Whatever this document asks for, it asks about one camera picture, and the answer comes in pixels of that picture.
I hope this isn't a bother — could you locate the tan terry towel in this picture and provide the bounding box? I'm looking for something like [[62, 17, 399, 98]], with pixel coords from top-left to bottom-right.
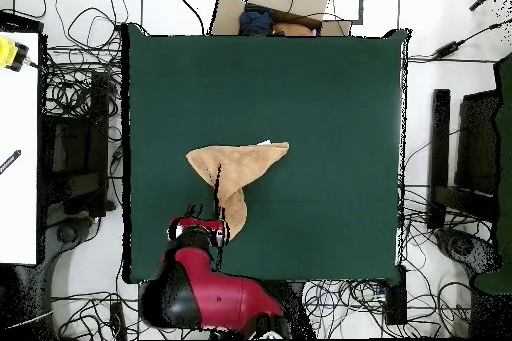
[[185, 139, 290, 241]]

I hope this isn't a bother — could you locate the black flat device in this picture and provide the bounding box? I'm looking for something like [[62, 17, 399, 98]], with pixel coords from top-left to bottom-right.
[[0, 10, 45, 34]]

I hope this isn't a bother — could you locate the black flat panel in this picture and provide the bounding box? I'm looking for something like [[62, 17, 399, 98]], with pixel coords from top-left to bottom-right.
[[454, 90, 501, 222]]

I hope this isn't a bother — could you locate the dark green table cloth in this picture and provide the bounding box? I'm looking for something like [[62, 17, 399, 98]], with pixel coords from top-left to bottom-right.
[[121, 22, 411, 285]]

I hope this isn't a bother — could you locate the dark stand foot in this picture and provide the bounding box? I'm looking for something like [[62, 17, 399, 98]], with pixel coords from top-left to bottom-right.
[[434, 226, 503, 276], [45, 214, 101, 274]]

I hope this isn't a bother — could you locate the black power strip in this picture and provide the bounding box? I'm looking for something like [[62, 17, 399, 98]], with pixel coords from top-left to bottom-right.
[[109, 301, 128, 340]]

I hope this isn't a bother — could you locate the black equipment rack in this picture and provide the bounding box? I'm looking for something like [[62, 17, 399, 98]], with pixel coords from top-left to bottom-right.
[[39, 70, 116, 220]]

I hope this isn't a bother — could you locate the white desk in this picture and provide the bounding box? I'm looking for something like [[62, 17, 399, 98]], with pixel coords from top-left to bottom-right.
[[0, 30, 41, 266]]

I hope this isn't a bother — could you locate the black marker pen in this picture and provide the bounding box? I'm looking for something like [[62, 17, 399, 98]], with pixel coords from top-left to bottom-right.
[[0, 149, 22, 176]]

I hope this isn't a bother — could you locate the dark blue garment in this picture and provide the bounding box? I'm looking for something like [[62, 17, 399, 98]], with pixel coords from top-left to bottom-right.
[[238, 4, 275, 37]]

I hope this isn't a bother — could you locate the orange garment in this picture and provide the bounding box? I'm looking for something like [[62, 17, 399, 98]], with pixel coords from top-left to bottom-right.
[[271, 21, 315, 37]]

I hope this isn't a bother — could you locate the black rectangular box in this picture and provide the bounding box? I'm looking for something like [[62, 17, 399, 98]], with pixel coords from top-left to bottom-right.
[[384, 266, 408, 326]]

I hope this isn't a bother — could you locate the yellow and black tool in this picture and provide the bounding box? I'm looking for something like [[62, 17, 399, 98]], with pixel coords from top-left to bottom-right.
[[0, 34, 39, 73]]

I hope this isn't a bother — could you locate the black upright bar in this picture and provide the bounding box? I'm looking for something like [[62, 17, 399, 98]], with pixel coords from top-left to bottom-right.
[[427, 88, 452, 231]]

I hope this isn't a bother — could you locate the dark green hanging cloth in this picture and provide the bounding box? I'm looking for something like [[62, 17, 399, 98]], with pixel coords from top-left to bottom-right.
[[473, 52, 512, 294]]

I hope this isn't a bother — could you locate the black cable tangle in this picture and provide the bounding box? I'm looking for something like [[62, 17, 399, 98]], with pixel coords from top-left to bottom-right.
[[51, 290, 213, 341], [39, 0, 129, 118], [303, 186, 475, 340]]

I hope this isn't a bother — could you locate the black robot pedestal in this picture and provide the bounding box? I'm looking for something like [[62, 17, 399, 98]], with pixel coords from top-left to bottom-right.
[[275, 281, 317, 340]]

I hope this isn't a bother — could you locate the black power adapter with cable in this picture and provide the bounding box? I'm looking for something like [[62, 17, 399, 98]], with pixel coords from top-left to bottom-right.
[[431, 16, 512, 59]]

